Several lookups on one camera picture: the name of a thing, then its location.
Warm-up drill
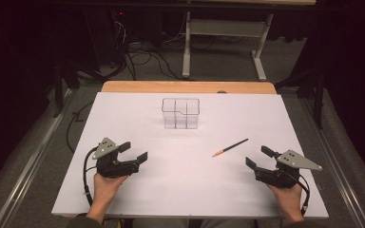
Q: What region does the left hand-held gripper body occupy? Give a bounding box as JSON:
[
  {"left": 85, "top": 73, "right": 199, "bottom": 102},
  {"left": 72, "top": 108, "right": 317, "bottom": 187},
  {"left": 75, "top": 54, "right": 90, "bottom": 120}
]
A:
[{"left": 91, "top": 137, "right": 141, "bottom": 179}]

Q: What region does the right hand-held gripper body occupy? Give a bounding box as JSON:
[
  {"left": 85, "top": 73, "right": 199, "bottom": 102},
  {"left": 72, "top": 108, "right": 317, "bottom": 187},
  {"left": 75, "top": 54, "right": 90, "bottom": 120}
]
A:
[{"left": 254, "top": 149, "right": 323, "bottom": 189}]

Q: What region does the black pencil with orange tip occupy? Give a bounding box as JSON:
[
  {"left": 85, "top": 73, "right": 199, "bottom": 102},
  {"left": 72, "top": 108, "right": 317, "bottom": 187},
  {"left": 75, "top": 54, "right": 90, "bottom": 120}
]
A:
[{"left": 211, "top": 138, "right": 250, "bottom": 159}]

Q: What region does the person's right hand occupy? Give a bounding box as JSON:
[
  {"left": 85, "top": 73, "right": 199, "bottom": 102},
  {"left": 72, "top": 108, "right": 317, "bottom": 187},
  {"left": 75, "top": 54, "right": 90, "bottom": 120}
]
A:
[{"left": 265, "top": 182, "right": 303, "bottom": 214}]

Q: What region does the person's left hand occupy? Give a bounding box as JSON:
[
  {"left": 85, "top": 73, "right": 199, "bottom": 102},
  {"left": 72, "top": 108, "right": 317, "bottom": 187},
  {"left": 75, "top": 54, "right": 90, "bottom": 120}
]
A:
[{"left": 93, "top": 172, "right": 130, "bottom": 208}]

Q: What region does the white table cover sheet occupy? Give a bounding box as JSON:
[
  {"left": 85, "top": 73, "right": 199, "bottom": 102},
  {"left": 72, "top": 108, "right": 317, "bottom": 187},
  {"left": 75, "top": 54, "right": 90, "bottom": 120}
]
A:
[{"left": 50, "top": 91, "right": 330, "bottom": 219}]

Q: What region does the clear plastic divided organizer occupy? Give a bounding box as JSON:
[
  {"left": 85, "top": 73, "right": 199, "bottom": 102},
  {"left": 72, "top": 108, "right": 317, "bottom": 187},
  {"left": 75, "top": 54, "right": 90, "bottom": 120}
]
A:
[{"left": 161, "top": 97, "right": 202, "bottom": 130}]

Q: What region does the black metal stand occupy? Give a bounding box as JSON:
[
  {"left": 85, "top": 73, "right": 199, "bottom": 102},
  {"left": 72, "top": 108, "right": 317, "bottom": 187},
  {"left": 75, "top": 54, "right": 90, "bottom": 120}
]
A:
[
  {"left": 51, "top": 60, "right": 80, "bottom": 119},
  {"left": 274, "top": 67, "right": 327, "bottom": 130}
]

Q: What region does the wooden table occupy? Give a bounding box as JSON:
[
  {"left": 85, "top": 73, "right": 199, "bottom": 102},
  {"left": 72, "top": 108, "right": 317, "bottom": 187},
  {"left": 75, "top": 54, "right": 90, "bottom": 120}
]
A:
[{"left": 101, "top": 80, "right": 278, "bottom": 95}]

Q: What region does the left hand-held gripper black cable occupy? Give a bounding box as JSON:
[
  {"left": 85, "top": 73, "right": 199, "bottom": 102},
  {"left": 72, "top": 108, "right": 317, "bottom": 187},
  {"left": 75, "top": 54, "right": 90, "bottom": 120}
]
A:
[{"left": 82, "top": 145, "right": 100, "bottom": 207}]

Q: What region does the black floor cable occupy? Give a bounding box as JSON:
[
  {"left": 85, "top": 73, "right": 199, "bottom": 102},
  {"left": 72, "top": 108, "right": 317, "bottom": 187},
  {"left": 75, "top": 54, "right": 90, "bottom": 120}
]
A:
[{"left": 66, "top": 100, "right": 94, "bottom": 155}]

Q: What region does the metal floor rail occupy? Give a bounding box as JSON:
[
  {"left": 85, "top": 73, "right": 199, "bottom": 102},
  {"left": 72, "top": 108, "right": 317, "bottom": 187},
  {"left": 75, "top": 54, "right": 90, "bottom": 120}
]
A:
[
  {"left": 0, "top": 88, "right": 77, "bottom": 228},
  {"left": 298, "top": 94, "right": 365, "bottom": 228}
]

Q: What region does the tangle of floor cables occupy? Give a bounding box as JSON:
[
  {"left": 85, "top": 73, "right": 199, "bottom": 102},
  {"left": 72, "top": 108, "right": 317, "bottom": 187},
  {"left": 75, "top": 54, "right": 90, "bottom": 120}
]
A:
[{"left": 108, "top": 18, "right": 188, "bottom": 82}]

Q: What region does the white metal desk frame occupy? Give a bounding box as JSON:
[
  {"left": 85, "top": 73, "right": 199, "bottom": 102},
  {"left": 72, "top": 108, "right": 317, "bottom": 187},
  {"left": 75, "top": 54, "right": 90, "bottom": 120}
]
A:
[{"left": 182, "top": 10, "right": 275, "bottom": 82}]

